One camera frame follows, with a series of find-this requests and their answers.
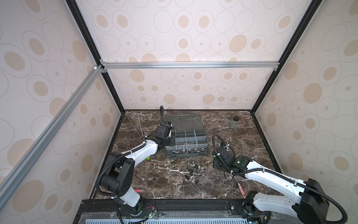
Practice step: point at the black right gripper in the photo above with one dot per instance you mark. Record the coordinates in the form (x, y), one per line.
(215, 164)

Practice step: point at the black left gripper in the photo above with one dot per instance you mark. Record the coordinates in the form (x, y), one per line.
(172, 141)

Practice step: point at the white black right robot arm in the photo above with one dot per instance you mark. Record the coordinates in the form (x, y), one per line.
(304, 200)

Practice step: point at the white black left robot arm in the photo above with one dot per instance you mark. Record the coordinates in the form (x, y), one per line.
(115, 179)

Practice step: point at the pile of nuts and screws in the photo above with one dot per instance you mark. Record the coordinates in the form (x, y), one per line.
(197, 172)

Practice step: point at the clear plastic organizer box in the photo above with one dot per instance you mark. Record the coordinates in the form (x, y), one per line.
(188, 138)

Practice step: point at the small glass jar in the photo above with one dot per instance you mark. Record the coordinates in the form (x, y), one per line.
(233, 124)

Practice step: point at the pink handled metal spoon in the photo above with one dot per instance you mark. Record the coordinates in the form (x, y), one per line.
(241, 190)

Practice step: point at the black base frame rail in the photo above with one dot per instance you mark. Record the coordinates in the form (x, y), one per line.
(176, 211)

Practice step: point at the horizontal aluminium rail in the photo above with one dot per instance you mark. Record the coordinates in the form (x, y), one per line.
(193, 65)

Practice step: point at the diagonal aluminium rail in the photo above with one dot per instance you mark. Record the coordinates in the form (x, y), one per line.
(20, 171)

